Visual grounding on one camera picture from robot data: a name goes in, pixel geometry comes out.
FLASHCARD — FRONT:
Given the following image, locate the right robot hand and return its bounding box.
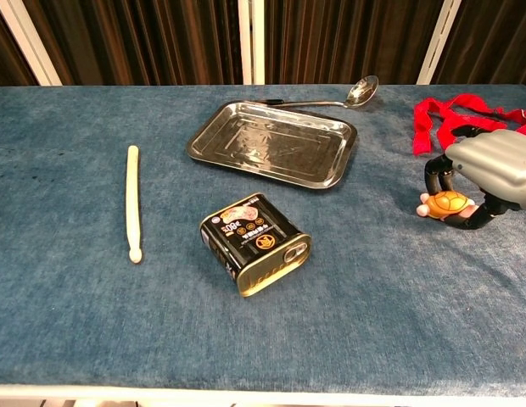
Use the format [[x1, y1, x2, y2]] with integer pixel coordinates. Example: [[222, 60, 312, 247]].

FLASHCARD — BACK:
[[423, 124, 526, 232]]

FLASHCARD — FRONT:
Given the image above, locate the orange and pink turtle toy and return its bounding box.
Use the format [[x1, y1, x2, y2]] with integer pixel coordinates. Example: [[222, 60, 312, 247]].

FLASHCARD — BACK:
[[416, 191, 479, 222]]

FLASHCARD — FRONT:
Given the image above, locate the red fabric ribbon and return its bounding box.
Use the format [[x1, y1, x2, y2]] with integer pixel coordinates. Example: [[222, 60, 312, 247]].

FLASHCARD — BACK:
[[411, 93, 526, 157]]

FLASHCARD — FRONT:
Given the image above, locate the stainless steel ladle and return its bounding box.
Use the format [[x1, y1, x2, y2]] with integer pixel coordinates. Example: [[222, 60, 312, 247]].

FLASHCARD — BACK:
[[256, 75, 380, 110]]

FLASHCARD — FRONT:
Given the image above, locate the stainless steel tray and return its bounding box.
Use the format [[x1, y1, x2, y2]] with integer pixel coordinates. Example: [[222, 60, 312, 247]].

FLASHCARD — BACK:
[[186, 100, 359, 192]]

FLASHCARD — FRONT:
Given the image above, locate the black luncheon meat can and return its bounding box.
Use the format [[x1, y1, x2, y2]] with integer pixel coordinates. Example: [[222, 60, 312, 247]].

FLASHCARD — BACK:
[[199, 192, 312, 298]]

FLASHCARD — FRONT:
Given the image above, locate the wooden drumstick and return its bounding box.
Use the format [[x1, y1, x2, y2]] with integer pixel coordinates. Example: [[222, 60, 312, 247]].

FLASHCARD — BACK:
[[126, 145, 144, 265]]

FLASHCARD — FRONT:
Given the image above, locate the dark brown curtain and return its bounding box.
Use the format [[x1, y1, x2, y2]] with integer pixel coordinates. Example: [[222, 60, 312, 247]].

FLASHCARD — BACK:
[[0, 0, 526, 87]]

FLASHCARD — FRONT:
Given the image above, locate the blue table cloth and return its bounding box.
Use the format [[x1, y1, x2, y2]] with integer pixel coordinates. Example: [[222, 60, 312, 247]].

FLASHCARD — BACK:
[[0, 83, 526, 399]]

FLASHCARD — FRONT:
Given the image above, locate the white curtain frame post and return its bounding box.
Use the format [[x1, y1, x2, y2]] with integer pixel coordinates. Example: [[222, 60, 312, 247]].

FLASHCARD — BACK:
[[0, 0, 64, 87], [237, 0, 266, 85], [416, 0, 463, 85]]

